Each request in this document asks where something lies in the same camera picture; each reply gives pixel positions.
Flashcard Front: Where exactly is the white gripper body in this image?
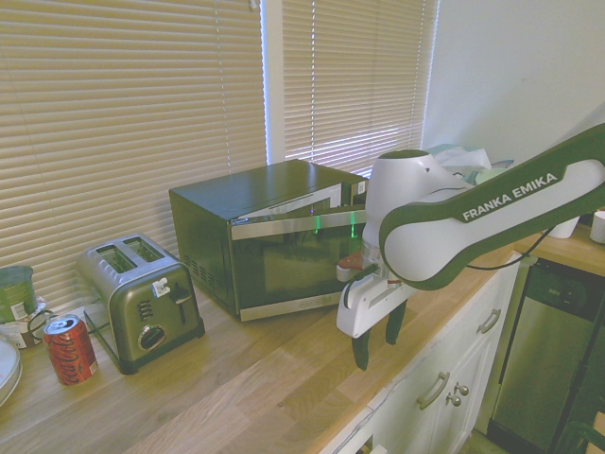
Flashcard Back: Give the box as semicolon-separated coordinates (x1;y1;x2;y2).
336;272;410;340

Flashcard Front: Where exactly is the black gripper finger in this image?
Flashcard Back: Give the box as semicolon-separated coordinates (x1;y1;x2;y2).
350;329;372;372
384;299;409;346

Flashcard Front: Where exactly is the glass microwave door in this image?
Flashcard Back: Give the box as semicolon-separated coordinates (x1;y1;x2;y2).
229;210;369;323

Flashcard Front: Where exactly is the black steel microwave body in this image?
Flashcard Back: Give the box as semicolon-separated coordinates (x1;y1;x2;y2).
168;159;371;316

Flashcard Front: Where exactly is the white kitchen cabinet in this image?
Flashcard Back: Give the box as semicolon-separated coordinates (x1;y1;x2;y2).
325;254;522;454

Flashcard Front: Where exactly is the stainless steel dishwasher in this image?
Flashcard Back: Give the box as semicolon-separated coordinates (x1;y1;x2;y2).
486;257;605;451

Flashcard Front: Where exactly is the mint green bowl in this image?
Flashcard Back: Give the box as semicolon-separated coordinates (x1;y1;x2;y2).
471;167;506;186

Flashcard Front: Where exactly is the white plastic shopping bag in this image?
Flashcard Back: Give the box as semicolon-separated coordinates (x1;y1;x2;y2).
426;143;493;177

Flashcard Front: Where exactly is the white mug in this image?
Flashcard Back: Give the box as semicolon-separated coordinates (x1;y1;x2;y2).
589;210;605;245
543;216;582;239

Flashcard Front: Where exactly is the silver two-slot toaster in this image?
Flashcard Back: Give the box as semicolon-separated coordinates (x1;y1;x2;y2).
75;235;207;375

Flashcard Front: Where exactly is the narrow beige window blind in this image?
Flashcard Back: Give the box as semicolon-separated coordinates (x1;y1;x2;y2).
281;0;440;177

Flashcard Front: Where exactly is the red Coca-Cola can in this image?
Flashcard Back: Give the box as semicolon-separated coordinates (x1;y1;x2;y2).
43;313;99;387

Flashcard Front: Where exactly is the wide beige window blind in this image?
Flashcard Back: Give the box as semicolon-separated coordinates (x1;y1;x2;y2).
0;0;267;311

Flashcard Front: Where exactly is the green cylindrical container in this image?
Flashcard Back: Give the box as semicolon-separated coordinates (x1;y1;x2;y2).
0;265;39;325

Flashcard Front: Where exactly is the white plate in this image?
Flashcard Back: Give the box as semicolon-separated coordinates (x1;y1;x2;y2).
0;339;24;409

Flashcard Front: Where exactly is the silver bar cabinet handle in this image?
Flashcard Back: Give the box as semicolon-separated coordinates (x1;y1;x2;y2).
416;371;452;411
476;307;503;336

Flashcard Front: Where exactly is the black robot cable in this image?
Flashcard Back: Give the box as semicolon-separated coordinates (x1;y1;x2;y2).
464;225;555;272

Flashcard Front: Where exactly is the black toaster power cord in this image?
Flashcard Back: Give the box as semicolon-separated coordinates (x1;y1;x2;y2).
26;305;120;361

